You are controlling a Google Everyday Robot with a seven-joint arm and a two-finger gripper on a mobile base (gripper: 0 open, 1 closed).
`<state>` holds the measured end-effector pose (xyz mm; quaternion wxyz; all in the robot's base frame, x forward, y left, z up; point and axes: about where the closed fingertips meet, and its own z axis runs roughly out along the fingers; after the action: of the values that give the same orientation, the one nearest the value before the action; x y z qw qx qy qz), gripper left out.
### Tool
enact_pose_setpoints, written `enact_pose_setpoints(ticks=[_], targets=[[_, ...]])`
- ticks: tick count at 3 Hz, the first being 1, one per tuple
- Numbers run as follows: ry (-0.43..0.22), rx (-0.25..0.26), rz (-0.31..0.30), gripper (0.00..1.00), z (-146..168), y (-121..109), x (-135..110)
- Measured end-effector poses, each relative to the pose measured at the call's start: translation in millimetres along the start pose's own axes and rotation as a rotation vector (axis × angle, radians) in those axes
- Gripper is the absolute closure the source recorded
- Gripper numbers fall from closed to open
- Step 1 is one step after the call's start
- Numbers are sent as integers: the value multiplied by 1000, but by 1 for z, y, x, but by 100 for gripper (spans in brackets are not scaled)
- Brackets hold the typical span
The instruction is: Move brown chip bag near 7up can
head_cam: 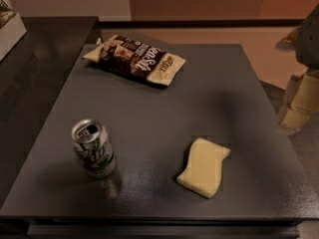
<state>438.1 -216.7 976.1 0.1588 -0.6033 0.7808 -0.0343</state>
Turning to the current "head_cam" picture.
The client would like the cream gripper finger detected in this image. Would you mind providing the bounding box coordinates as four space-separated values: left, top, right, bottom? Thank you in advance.
278 68 319 132

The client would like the brown chip bag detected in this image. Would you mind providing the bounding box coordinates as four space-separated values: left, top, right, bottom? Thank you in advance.
84 35 185 86

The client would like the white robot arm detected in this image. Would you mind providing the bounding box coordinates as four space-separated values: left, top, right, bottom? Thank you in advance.
278 5 319 135

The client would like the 7up soda can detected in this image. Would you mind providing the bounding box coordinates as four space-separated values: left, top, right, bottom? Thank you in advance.
71 119 116 178

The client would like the yellow sponge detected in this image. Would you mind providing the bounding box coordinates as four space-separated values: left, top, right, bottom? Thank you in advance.
176 138 230 198

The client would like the white box with snacks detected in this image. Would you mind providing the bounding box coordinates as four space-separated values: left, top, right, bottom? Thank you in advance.
0 0 27 61

